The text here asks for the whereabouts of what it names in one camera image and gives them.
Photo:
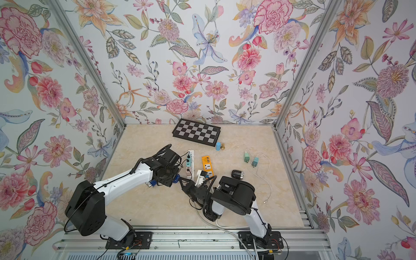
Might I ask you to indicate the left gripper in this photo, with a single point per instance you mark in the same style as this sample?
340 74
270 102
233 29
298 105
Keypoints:
176 168

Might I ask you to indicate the black electric shaver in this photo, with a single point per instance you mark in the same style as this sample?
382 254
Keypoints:
237 174

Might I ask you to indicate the white power strip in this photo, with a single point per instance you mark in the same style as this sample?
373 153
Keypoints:
188 174

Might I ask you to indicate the light green USB charger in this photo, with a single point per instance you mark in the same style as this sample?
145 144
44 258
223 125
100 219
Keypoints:
246 157

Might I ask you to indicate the right aluminium corner post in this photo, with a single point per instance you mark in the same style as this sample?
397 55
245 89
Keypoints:
328 15

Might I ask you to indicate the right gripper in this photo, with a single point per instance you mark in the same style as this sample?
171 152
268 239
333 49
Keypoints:
190 188

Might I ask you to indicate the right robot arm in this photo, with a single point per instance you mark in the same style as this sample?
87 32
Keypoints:
231 194

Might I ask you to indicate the aluminium corner post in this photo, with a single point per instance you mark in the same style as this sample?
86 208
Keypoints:
328 15
73 38

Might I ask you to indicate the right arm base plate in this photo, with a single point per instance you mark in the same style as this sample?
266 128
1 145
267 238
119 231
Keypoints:
273 240

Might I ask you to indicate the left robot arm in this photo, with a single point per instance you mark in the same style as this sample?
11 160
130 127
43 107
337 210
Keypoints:
86 209

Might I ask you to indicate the teal USB charger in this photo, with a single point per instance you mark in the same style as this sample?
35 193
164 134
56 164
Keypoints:
255 162

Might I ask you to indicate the left aluminium corner post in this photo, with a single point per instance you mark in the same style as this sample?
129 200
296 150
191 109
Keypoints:
73 38

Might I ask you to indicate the orange power strip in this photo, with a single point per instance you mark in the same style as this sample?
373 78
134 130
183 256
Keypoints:
207 166

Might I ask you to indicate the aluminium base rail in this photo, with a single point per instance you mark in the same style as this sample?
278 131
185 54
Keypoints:
195 244

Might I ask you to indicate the teal charger on white strip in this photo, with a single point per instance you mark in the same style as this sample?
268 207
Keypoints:
189 161

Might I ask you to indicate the black white chessboard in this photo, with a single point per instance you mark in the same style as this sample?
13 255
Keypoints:
197 132

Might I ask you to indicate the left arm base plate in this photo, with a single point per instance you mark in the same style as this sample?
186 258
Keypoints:
139 240

